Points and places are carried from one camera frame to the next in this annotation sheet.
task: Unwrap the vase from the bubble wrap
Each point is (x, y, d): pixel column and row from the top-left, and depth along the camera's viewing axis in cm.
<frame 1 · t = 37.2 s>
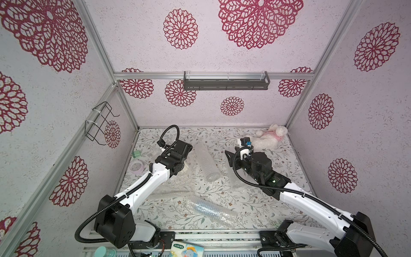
left hand: (176, 155, 84), fingers open
right hand: (230, 148, 73), fingers open
bubble wrapped glass: (210, 170, 91), point 8 cm above the table
bubble wrapped item front: (213, 212, 79), point 5 cm above the table
white pink plush toy: (268, 140, 103), point 10 cm above the table
green cube: (136, 153, 105), point 2 cm above the table

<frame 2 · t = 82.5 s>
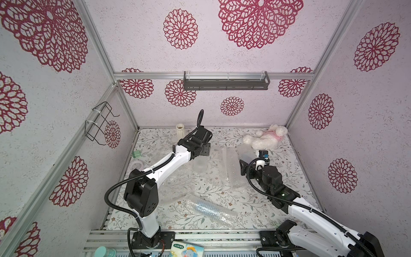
left hand: (200, 148, 87), fingers open
right hand: (247, 159, 78), fingers open
the named things where they were.

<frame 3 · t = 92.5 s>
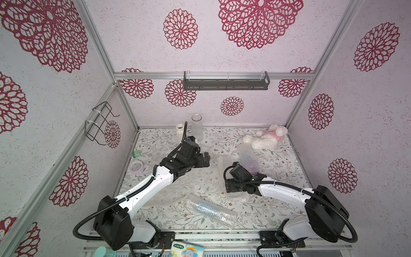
left hand: (202, 159, 81), fingers open
right hand: (230, 182, 88), fingers open
the named things where they were.

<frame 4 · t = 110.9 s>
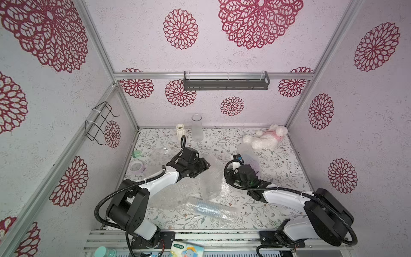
left hand: (207, 167, 88), fingers open
right hand: (223, 168, 86), fingers closed
